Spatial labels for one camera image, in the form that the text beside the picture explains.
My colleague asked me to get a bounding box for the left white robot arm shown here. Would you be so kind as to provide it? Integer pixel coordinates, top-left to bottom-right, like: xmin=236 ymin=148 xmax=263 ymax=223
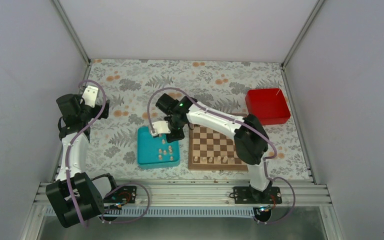
xmin=45 ymin=90 xmax=120 ymax=228

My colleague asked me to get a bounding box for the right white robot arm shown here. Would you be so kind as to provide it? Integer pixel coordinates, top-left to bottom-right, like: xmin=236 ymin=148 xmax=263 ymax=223
xmin=149 ymin=93 xmax=274 ymax=204

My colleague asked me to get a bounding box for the wooden chess board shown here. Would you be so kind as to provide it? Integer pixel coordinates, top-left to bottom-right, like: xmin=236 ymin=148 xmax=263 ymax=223
xmin=188 ymin=124 xmax=248 ymax=172

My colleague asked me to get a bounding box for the floral patterned table mat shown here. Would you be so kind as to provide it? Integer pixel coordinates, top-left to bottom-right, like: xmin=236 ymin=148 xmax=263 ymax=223
xmin=83 ymin=58 xmax=312 ymax=182

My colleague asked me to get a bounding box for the teal plastic tray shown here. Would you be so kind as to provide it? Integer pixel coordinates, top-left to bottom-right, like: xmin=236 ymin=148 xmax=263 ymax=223
xmin=137 ymin=126 xmax=181 ymax=170

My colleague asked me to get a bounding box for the red plastic box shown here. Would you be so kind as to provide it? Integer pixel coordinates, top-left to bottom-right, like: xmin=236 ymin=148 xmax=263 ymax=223
xmin=245 ymin=88 xmax=291 ymax=126

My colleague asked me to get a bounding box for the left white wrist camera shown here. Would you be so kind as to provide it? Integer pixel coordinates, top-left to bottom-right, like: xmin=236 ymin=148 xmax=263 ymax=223
xmin=81 ymin=85 xmax=99 ymax=108

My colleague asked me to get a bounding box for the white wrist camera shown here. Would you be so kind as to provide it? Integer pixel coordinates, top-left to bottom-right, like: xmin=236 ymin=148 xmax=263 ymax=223
xmin=150 ymin=120 xmax=171 ymax=137
xmin=81 ymin=85 xmax=99 ymax=108

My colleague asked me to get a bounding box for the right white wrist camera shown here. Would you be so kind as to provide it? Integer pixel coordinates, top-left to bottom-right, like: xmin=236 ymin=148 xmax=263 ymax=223
xmin=150 ymin=120 xmax=171 ymax=137

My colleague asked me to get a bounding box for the left aluminium frame post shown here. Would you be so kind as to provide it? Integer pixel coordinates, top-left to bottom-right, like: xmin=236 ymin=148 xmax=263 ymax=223
xmin=51 ymin=0 xmax=91 ymax=65

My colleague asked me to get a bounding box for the aluminium frame post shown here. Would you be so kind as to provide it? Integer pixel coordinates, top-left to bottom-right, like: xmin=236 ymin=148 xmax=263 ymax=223
xmin=51 ymin=0 xmax=91 ymax=65
xmin=281 ymin=0 xmax=326 ymax=70

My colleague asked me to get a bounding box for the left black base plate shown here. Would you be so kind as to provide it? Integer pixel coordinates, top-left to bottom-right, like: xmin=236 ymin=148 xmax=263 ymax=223
xmin=103 ymin=185 xmax=137 ymax=205

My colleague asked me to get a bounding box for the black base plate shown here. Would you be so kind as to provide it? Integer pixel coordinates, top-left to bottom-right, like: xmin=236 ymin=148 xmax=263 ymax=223
xmin=103 ymin=185 xmax=137 ymax=205
xmin=229 ymin=186 xmax=283 ymax=205

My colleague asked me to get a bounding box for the aluminium front rail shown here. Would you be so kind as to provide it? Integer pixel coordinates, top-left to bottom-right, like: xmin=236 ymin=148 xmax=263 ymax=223
xmin=32 ymin=181 xmax=333 ymax=218

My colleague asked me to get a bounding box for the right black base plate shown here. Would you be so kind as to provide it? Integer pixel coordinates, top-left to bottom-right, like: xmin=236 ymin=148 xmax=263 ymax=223
xmin=229 ymin=186 xmax=283 ymax=205

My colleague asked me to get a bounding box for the right aluminium frame post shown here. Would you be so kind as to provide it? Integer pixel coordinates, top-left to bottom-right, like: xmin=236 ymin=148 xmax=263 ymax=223
xmin=281 ymin=0 xmax=326 ymax=70

